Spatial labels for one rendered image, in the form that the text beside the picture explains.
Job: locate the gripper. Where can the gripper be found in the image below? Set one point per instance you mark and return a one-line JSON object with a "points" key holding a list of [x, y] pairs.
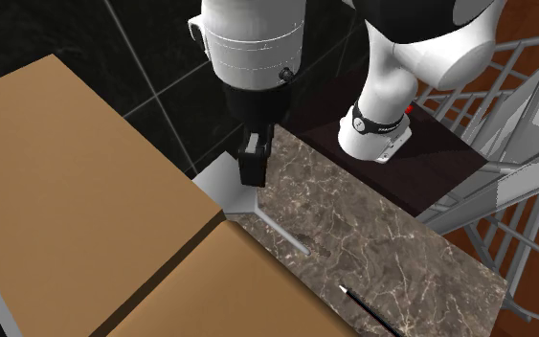
{"points": [[256, 105]]}

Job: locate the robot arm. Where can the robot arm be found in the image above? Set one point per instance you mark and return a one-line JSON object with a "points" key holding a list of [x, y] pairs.
{"points": [[255, 39]]}

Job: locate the black pen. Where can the black pen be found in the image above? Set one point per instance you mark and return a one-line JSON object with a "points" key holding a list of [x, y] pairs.
{"points": [[367, 307]]}

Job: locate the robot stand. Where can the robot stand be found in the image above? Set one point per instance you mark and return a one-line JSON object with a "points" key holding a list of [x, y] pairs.
{"points": [[437, 172]]}

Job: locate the grey metal staircase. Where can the grey metal staircase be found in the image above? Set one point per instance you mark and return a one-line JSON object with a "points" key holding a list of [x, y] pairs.
{"points": [[511, 184]]}

